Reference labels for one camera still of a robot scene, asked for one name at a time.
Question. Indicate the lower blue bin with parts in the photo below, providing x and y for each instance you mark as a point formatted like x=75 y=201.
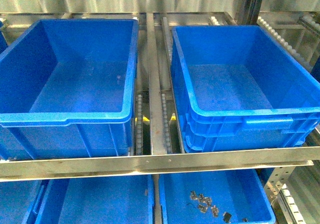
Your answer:
x=236 y=191

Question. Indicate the lower blue bin centre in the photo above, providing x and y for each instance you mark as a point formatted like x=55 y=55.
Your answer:
x=116 y=199

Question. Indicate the small dark metal parts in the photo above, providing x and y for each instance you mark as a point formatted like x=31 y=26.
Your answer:
x=201 y=209

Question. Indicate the white roller track strip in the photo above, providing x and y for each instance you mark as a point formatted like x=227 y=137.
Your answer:
x=139 y=125

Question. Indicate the lower blue bin left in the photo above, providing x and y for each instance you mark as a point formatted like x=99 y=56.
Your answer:
x=20 y=200

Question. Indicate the blue bin far right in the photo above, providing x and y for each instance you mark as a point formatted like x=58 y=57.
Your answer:
x=236 y=88

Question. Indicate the steel rack centre divider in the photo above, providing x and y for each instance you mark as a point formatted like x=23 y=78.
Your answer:
x=157 y=128

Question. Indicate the steel rack front rail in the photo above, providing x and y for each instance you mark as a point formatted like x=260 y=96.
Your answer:
x=156 y=164

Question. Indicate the blue empty target bin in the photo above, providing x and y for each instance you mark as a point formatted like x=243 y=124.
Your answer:
x=67 y=90

